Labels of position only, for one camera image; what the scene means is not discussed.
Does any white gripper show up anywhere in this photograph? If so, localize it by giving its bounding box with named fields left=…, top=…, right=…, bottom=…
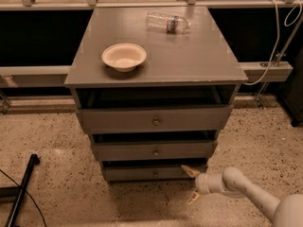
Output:
left=181, top=165, right=211, bottom=204

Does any grey bottom drawer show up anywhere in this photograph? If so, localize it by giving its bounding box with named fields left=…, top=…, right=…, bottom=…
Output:
left=101, top=164, right=209, bottom=183

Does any grey drawer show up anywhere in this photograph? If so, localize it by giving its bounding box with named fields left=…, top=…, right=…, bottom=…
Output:
left=101, top=164, right=209, bottom=183
left=91, top=140, right=218, bottom=161
left=77, top=106, right=232, bottom=134

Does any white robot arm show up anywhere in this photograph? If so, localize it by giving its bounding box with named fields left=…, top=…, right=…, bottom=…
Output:
left=181, top=165, right=303, bottom=227

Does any dark robot base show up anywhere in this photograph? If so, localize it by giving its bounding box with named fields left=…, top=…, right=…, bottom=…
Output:
left=278, top=48, right=303, bottom=127

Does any grey top drawer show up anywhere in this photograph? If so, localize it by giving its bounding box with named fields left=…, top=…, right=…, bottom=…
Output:
left=77, top=106, right=232, bottom=134

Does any grey middle drawer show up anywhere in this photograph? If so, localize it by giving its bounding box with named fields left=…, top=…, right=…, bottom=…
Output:
left=91, top=140, right=218, bottom=161

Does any grey drawer cabinet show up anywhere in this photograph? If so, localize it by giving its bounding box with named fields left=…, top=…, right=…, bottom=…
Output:
left=65, top=7, right=247, bottom=171

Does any white paper bowl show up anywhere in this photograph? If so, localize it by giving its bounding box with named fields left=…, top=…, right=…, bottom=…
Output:
left=101, top=44, right=147, bottom=72

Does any clear plastic water bottle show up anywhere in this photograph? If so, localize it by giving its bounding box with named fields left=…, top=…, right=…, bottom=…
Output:
left=145, top=12, right=191, bottom=34

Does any black stand leg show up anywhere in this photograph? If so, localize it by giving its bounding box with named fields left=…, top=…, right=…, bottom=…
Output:
left=0, top=154, right=40, bottom=227

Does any white cable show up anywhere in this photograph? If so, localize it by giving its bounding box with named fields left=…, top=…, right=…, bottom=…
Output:
left=241, top=0, right=303, bottom=87

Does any metal railing frame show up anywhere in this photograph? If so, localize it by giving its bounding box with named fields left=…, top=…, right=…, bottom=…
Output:
left=0, top=0, right=303, bottom=115

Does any thin black cable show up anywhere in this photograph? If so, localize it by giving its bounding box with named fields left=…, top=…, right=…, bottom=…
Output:
left=0, top=168, right=48, bottom=227

